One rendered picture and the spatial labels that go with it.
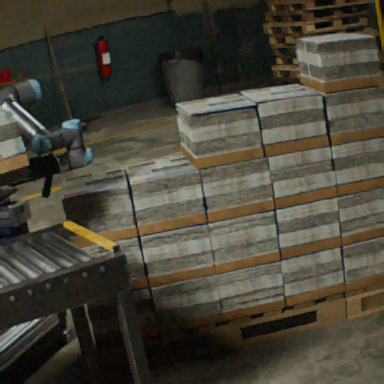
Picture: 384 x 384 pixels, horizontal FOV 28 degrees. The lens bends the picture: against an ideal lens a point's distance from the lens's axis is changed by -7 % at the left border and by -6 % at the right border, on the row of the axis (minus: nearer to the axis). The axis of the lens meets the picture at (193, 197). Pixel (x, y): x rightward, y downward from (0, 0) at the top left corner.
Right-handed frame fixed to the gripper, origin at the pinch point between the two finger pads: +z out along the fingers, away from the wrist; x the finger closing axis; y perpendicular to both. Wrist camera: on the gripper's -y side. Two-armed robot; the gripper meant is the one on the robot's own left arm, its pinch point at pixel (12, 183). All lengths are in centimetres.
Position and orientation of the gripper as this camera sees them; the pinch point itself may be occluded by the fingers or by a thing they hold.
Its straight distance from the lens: 305.0
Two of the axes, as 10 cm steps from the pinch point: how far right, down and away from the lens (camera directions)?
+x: 4.3, -2.0, -8.8
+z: -8.4, 2.6, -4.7
